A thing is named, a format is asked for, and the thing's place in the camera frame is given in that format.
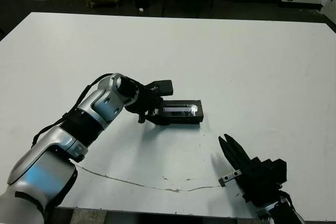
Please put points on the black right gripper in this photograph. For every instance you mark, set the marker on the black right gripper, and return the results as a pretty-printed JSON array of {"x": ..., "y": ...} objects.
[{"x": 254, "y": 184}]

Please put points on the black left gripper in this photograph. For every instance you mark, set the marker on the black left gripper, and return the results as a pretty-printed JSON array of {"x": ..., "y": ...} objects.
[{"x": 145, "y": 103}]

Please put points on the black box lid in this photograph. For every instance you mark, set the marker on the black box lid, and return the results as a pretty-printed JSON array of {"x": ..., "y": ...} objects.
[{"x": 183, "y": 110}]

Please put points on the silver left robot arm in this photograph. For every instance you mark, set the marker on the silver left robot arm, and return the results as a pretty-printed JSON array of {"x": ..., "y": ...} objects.
[{"x": 65, "y": 142}]

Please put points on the black box base white insert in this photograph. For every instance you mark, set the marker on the black box base white insert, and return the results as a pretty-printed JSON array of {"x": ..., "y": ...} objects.
[{"x": 181, "y": 125}]

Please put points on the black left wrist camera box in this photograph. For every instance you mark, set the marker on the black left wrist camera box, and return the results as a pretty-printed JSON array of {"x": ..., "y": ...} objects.
[{"x": 162, "y": 87}]

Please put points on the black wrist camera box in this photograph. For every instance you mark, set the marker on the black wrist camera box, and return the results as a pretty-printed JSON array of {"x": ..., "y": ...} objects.
[
  {"x": 274, "y": 170},
  {"x": 162, "y": 87}
]

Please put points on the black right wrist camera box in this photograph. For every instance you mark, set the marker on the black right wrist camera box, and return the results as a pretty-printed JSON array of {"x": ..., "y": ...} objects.
[{"x": 274, "y": 170}]

